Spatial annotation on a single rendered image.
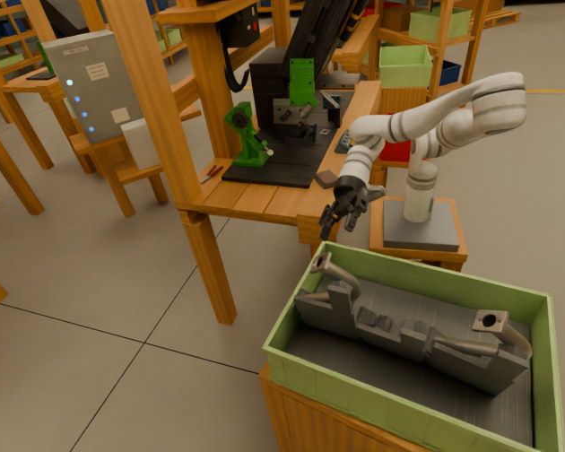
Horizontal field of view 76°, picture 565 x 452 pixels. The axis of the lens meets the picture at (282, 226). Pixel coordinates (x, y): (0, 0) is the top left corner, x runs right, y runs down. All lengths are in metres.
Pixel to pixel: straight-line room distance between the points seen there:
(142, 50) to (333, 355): 1.09
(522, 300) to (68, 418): 2.01
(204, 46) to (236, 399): 1.61
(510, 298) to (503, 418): 0.30
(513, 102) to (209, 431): 1.71
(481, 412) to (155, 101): 1.31
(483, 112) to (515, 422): 0.67
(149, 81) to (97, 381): 1.57
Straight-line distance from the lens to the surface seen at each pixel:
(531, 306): 1.16
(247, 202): 1.50
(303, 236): 1.43
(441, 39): 4.15
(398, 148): 1.85
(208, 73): 1.70
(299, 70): 1.82
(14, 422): 2.41
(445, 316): 1.14
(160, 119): 1.42
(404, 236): 1.30
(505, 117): 0.82
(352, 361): 1.02
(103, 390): 2.24
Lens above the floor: 1.73
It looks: 39 degrees down
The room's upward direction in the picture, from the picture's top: 7 degrees counter-clockwise
